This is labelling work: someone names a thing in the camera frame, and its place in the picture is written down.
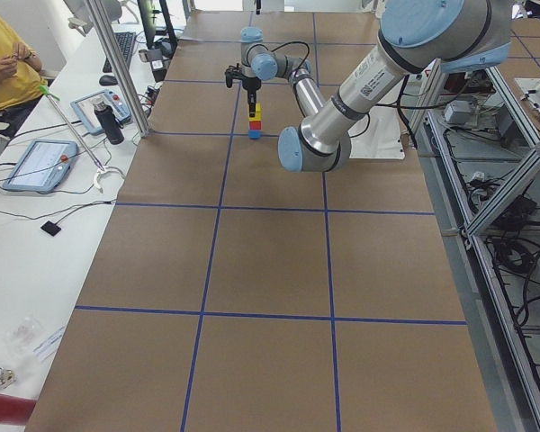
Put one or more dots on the blue foam block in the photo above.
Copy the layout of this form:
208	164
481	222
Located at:
254	134

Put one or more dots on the aluminium frame post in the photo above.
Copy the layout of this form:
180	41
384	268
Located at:
112	51

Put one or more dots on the teach pendant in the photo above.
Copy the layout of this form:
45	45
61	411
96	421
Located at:
86	107
42	166

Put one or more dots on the grabber stick tool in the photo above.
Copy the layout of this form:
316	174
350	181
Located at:
101	169

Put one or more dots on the person in yellow shirt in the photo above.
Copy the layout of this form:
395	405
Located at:
20	79

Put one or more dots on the small black square pad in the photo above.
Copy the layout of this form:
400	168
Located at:
51	228

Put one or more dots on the black keyboard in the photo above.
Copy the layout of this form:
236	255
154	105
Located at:
126	41

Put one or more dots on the far teach pendant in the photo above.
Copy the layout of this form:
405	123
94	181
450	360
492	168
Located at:
86	107

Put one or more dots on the black water bottle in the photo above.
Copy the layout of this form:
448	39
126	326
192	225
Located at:
105	115

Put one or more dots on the yellow foam block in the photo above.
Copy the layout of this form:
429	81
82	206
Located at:
256	114

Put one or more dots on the black computer mouse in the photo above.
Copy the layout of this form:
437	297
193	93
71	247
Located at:
108	80

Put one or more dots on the near teach pendant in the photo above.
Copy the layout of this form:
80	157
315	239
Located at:
42	166

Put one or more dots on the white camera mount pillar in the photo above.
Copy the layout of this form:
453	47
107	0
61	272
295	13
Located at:
379	134

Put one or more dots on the red fire extinguisher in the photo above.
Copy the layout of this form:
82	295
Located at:
15	411

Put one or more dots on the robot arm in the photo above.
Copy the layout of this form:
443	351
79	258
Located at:
464	35

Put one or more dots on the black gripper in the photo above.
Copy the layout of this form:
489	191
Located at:
251	85

